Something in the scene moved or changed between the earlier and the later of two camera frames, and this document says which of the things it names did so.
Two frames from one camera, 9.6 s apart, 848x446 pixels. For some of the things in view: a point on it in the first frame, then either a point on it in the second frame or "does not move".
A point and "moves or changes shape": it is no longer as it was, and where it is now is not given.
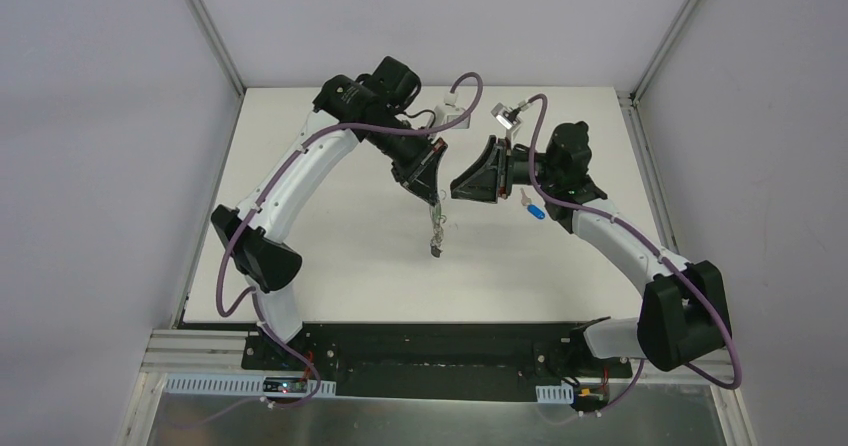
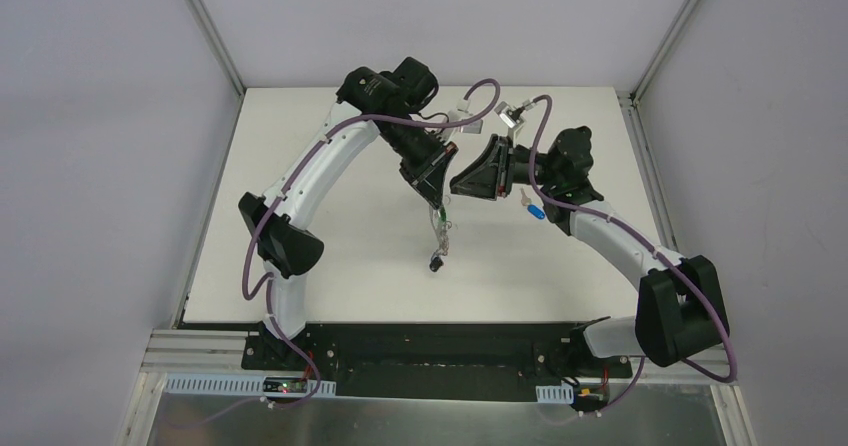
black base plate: [434, 361] does not move
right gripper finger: [480, 182] does not move
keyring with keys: [438, 220] moves or changes shape
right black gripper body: [501, 169] does not move
